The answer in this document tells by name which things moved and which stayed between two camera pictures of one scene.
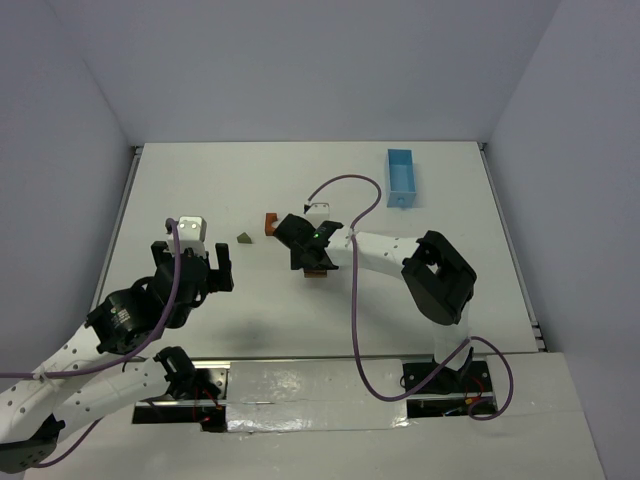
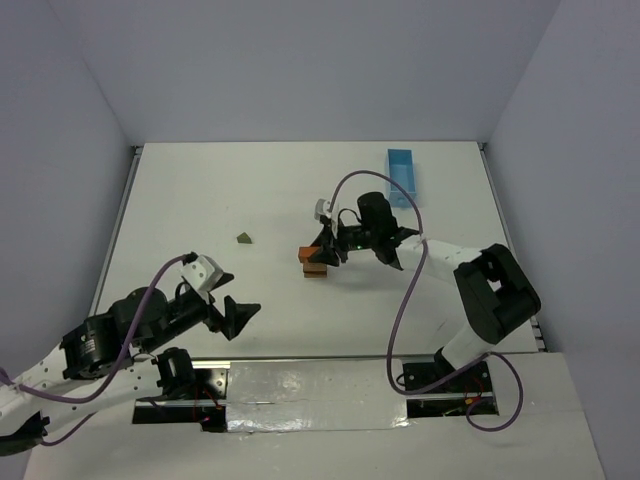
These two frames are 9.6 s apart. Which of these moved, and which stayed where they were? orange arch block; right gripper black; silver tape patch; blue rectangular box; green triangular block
Moved: orange arch block; right gripper black
Stayed: blue rectangular box; green triangular block; silver tape patch
